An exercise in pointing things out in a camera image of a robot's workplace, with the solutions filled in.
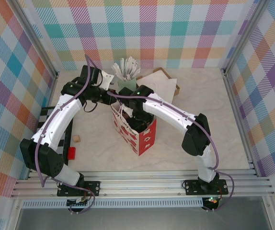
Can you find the white red-flower paper gift bag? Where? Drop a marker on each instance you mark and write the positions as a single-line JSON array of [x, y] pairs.
[[147, 141]]

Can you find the mint green holder cup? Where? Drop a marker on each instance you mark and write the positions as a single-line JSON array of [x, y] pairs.
[[127, 83]]

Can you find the black white chessboard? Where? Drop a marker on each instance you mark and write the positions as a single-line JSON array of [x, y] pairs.
[[44, 115]]

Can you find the brown cardboard napkin box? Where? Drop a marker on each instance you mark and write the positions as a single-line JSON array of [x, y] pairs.
[[177, 89]]

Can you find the white paper napkin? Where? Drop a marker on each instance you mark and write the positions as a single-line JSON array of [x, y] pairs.
[[163, 80]]

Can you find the red block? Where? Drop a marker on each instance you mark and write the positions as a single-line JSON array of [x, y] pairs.
[[72, 153]]

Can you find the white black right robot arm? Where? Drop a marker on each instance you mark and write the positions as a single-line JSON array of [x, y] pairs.
[[168, 112]]

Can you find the white paper-wrapped straw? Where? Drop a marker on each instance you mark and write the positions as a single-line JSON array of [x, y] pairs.
[[116, 69], [135, 69], [122, 67], [129, 65]]

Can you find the aluminium frame post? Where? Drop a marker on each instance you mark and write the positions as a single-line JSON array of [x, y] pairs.
[[245, 36], [35, 39]]

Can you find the small wooden cube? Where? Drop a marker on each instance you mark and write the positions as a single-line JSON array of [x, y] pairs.
[[76, 138]]

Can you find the small controller circuit board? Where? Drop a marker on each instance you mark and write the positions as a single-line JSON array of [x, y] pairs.
[[80, 202], [211, 200]]

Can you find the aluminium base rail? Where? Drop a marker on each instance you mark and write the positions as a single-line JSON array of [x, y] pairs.
[[140, 187]]

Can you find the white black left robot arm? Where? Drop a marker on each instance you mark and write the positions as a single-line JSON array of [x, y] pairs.
[[60, 119]]

